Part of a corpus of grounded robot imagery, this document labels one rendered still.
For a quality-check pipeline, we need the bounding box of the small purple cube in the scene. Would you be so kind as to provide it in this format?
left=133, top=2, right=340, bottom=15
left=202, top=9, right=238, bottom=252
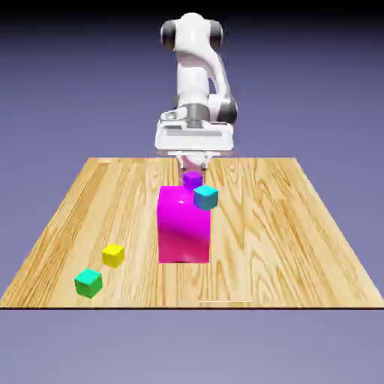
left=182, top=171, right=204, bottom=191

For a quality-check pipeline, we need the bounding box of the small cyan cube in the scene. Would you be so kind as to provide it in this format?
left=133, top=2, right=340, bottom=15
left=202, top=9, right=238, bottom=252
left=193, top=184, right=219, bottom=212

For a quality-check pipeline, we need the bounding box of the small green cube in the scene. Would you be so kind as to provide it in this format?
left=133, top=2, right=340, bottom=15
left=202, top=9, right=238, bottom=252
left=73, top=268, right=104, bottom=299

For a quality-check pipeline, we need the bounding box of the large magenta box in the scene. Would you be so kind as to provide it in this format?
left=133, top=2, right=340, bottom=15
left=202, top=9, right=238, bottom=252
left=156, top=184, right=212, bottom=265

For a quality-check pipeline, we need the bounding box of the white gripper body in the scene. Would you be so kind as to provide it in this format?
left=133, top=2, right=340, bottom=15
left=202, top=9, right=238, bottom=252
left=154, top=118, right=235, bottom=158

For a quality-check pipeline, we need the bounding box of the small yellow cube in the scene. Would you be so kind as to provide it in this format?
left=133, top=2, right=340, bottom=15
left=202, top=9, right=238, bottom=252
left=100, top=243, right=126, bottom=269

